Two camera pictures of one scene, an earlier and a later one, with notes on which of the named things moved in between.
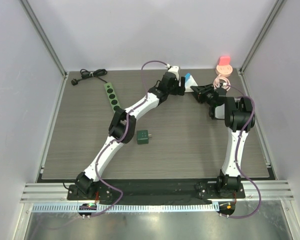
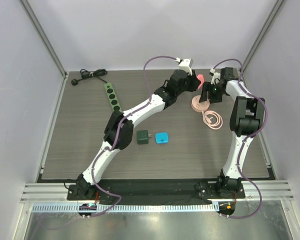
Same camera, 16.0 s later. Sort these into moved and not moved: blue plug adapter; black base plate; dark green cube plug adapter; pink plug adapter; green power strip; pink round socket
Moved: pink round socket; blue plug adapter; pink plug adapter
Not moved: dark green cube plug adapter; green power strip; black base plate
